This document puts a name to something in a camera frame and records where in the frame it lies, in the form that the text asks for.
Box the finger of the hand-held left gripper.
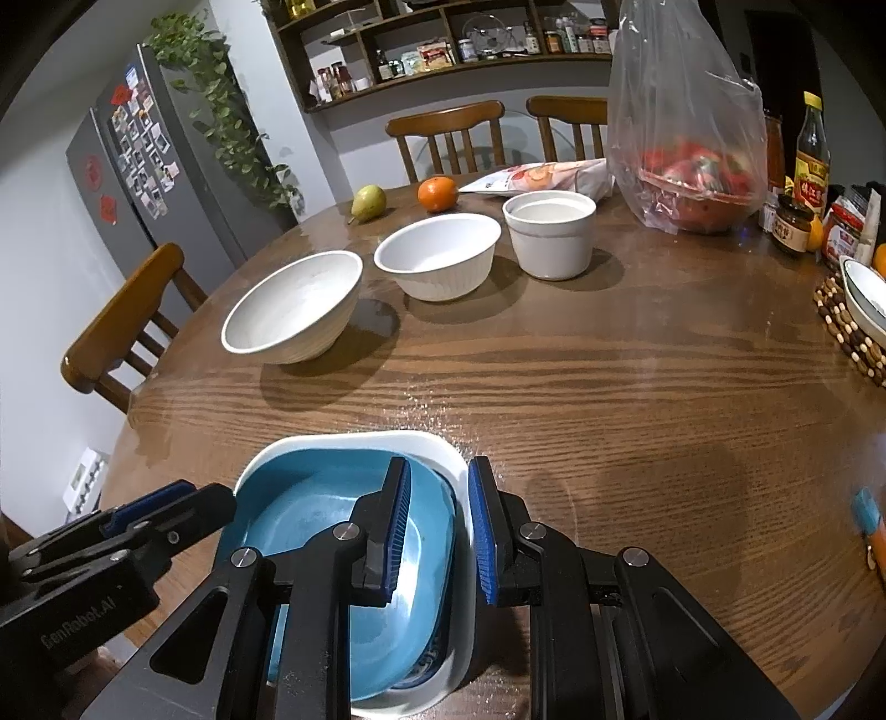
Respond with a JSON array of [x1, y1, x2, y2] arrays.
[[19, 483, 238, 584], [7, 480, 199, 563]]

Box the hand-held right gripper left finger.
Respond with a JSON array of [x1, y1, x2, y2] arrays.
[[79, 457, 414, 720]]

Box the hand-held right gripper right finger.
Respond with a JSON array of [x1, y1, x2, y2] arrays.
[[468, 457, 801, 720]]

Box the blue plate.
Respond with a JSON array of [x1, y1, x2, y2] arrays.
[[239, 443, 458, 702]]

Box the large patterned square plate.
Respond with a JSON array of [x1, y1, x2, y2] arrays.
[[234, 429, 476, 717]]

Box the large white bowl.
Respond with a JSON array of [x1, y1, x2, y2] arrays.
[[220, 250, 365, 366]]

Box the medium white ribbed bowl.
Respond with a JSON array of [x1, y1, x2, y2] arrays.
[[374, 213, 502, 303]]

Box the white straight-sided cup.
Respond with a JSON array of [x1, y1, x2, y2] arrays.
[[503, 192, 597, 281]]

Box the wooden chair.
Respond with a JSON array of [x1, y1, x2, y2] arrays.
[[61, 242, 209, 415], [526, 95, 611, 164], [385, 100, 506, 185]]

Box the grey refrigerator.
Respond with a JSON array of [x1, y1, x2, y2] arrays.
[[65, 43, 300, 292]]

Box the green pear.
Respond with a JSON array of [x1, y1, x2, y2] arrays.
[[348, 184, 387, 226]]

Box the cluster of fridge photos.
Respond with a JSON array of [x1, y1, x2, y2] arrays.
[[111, 64, 181, 218]]

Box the white snack packet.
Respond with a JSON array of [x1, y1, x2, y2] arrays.
[[458, 159, 616, 203]]

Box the blue and orange brush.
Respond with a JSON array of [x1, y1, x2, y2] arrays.
[[851, 488, 886, 575]]

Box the hanging green vine plant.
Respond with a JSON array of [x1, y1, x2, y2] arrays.
[[145, 12, 307, 217]]

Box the wooden bead trivet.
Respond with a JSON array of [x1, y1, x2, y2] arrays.
[[813, 273, 886, 389]]

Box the dark sauce jar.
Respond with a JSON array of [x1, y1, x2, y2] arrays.
[[770, 195, 819, 254]]

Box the clear plastic bag red contents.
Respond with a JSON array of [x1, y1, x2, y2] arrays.
[[607, 0, 769, 236]]

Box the white bowl dark rim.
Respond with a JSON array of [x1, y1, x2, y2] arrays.
[[839, 256, 886, 356]]

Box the group of red spice jars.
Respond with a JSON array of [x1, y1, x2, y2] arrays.
[[309, 62, 356, 105]]

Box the red label jar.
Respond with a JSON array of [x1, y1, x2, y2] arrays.
[[822, 197, 868, 272]]

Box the red sauce bottle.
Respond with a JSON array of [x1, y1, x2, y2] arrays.
[[763, 114, 787, 203]]

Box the yellow food packets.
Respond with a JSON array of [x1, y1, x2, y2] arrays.
[[401, 40, 458, 76]]

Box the yellow-capped oil bottle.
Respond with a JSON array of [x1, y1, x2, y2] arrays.
[[795, 91, 832, 217]]

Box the glass pot lid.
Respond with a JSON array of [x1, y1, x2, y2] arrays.
[[460, 15, 517, 60]]

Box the row of small bottles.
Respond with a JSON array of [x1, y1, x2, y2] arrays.
[[522, 17, 614, 58]]

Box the wooden wall shelf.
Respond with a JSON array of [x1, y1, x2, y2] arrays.
[[266, 0, 624, 115]]

